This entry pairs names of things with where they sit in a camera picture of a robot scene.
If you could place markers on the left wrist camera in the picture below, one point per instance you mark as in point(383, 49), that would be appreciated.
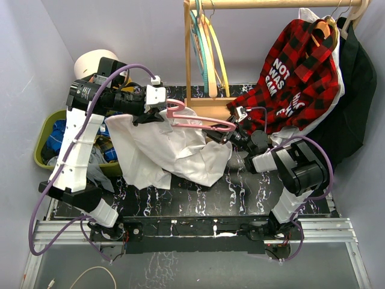
point(156, 95)

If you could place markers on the aluminium frame rail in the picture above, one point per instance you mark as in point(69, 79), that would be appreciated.
point(329, 256)

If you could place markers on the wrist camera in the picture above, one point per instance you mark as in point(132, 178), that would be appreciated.
point(240, 113)
point(156, 95)

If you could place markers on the black garment on rack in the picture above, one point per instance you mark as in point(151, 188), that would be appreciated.
point(342, 132)

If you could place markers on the grey garment in basket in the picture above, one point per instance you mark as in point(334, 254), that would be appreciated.
point(99, 173)

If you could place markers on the yellow hanger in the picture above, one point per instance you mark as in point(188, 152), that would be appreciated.
point(217, 56)

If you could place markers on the orange wooden hanger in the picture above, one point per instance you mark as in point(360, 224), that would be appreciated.
point(326, 32)

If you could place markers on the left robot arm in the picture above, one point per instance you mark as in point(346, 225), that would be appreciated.
point(130, 89)

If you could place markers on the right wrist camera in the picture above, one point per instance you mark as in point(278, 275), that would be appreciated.
point(240, 113)

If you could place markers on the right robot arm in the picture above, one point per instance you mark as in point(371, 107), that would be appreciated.
point(299, 168)

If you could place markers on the wooden clothes rack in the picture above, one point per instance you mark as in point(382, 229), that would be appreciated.
point(215, 108)

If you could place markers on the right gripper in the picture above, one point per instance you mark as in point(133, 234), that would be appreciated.
point(219, 136)

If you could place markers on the cream wooden hanger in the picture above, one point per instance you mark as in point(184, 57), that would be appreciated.
point(354, 17)

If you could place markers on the olive green laundry basket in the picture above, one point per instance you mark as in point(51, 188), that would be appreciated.
point(110, 170)

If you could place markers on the pink hanger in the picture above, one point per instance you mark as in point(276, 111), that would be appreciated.
point(195, 122)

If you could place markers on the blue garment in basket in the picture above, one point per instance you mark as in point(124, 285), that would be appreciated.
point(102, 142)

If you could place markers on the red plaid shirt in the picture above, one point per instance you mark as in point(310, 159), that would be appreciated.
point(297, 84)

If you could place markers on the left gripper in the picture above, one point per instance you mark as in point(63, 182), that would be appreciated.
point(143, 118)

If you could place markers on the round pastel drawer cabinet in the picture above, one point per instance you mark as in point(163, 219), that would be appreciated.
point(88, 63)

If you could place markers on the white shirt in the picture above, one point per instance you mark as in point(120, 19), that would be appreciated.
point(150, 154)

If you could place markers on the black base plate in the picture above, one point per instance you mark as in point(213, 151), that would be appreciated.
point(206, 234)

